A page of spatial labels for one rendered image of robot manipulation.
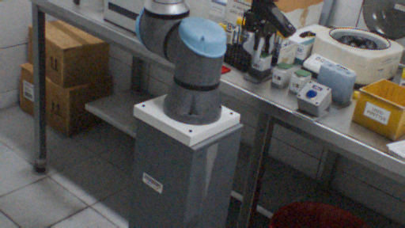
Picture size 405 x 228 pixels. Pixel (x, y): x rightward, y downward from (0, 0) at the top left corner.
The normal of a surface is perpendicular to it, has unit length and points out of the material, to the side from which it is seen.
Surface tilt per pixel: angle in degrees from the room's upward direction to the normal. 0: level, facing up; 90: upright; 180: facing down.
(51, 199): 0
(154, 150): 90
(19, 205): 0
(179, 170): 90
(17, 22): 90
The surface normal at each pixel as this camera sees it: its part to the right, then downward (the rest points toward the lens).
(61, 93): -0.58, 0.29
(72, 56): 0.60, 0.35
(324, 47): -0.76, 0.22
